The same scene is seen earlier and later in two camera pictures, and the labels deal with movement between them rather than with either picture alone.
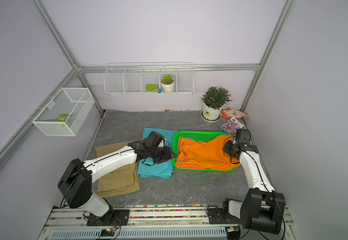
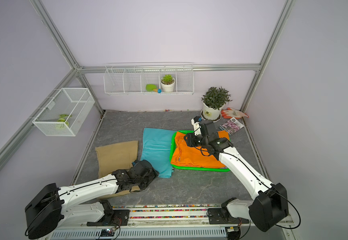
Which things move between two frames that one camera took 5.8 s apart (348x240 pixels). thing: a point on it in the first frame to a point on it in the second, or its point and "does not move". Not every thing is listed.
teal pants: (149, 169) does not move
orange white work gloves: (229, 113) does not move
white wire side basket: (65, 112) does not move
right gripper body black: (229, 148) to (198, 140)
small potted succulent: (167, 82) does not move
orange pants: (193, 153) to (223, 134)
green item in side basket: (62, 117) does not move
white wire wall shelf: (132, 78) does not move
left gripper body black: (159, 154) to (142, 182)
